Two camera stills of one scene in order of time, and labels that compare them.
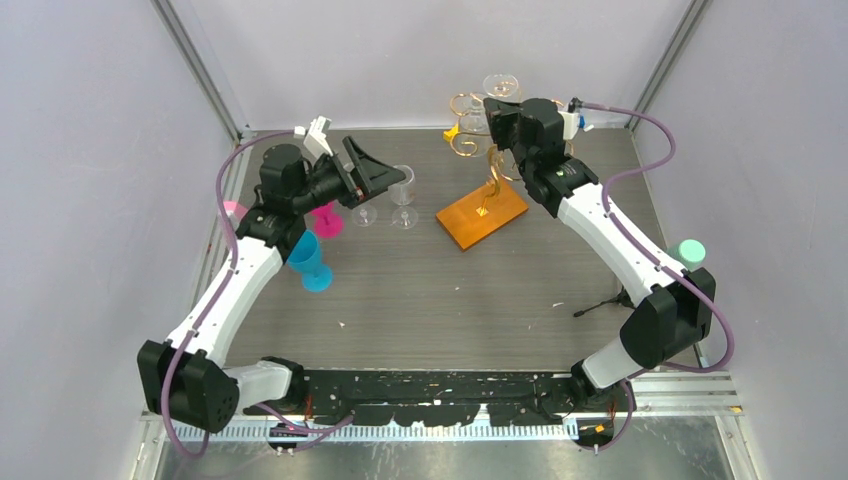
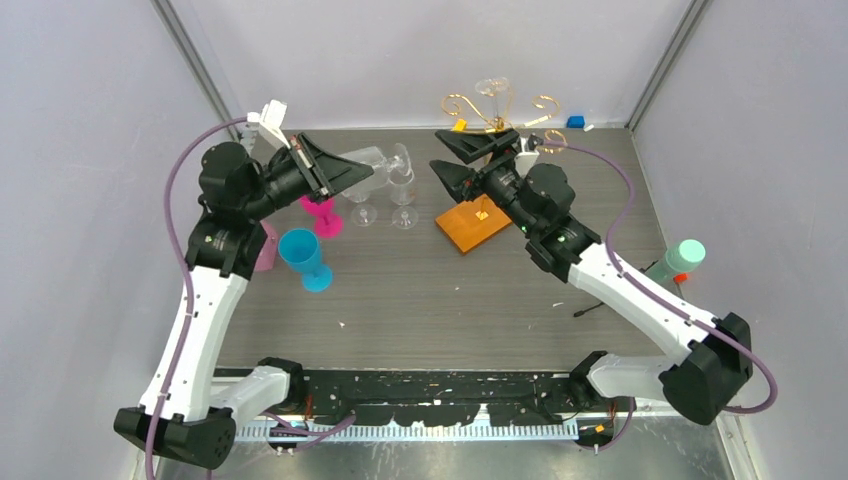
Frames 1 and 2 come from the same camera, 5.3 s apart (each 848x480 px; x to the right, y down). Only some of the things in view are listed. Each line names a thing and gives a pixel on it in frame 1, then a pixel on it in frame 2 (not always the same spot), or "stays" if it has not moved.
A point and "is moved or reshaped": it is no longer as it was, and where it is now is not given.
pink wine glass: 327,224 stays
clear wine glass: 402,194 stays
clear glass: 475,119 is moved or reshaped
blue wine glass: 305,257 stays
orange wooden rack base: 467,226 stays
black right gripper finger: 494,107 to 471,145
